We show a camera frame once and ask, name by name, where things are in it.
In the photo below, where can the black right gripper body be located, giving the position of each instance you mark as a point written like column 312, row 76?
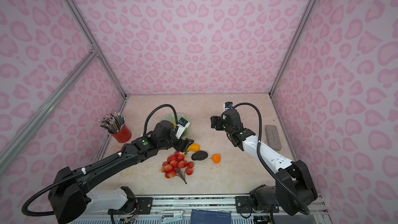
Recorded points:
column 229, row 129

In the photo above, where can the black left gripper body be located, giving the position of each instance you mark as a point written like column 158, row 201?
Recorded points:
column 172, row 141

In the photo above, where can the yellow orange fake mango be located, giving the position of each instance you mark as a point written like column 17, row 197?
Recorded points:
column 194, row 148

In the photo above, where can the red fake strawberry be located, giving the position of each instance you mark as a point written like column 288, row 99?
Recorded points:
column 177, row 153

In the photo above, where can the dark fake avocado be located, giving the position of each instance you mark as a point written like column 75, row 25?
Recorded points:
column 199, row 156

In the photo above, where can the red fake cherry bunch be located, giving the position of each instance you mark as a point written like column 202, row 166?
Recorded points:
column 177, row 167

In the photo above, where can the small orange fake tangerine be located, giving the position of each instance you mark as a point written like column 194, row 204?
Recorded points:
column 216, row 158

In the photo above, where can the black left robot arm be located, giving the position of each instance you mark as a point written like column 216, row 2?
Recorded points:
column 68, row 195

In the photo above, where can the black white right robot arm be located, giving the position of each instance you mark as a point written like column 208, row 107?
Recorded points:
column 294, row 189

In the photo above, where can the light green wavy fruit bowl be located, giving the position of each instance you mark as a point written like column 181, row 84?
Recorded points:
column 170, row 118

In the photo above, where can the red metal pencil cup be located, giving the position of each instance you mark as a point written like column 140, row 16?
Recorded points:
column 123, row 136

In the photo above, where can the grey rectangular stone block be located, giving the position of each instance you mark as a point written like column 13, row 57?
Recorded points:
column 272, row 137

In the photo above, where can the bundle of coloured pencils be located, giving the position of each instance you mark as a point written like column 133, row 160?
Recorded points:
column 113, row 123

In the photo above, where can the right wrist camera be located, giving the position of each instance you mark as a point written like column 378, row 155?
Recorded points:
column 227, row 105

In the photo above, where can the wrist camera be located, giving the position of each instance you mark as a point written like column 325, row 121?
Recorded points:
column 227, row 105
column 181, row 126

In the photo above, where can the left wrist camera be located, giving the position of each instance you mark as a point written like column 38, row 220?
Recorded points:
column 181, row 126

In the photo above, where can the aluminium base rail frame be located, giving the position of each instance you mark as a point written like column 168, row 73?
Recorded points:
column 173, row 209

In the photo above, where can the aluminium diagonal frame bar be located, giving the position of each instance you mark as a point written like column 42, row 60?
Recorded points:
column 20, row 140

